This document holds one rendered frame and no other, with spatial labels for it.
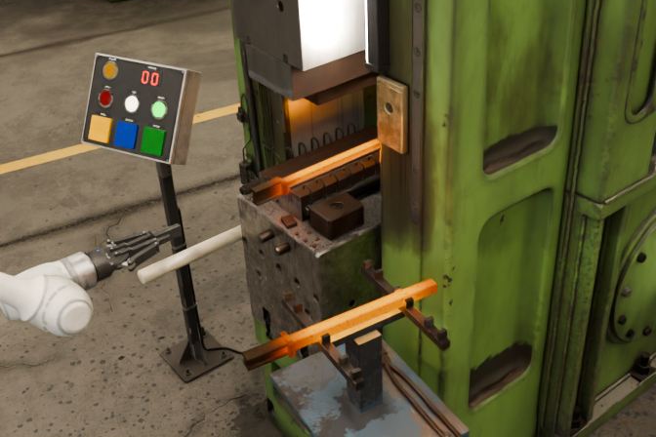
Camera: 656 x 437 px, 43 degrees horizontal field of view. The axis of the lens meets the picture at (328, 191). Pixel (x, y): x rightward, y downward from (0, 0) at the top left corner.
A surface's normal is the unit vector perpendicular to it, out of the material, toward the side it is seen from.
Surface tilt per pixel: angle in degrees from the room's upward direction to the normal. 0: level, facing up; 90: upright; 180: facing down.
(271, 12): 90
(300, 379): 0
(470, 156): 89
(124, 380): 0
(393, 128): 90
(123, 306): 0
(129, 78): 60
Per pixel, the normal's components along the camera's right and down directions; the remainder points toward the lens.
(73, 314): 0.68, 0.22
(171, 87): -0.42, 0.00
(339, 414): -0.04, -0.84
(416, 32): -0.79, 0.36
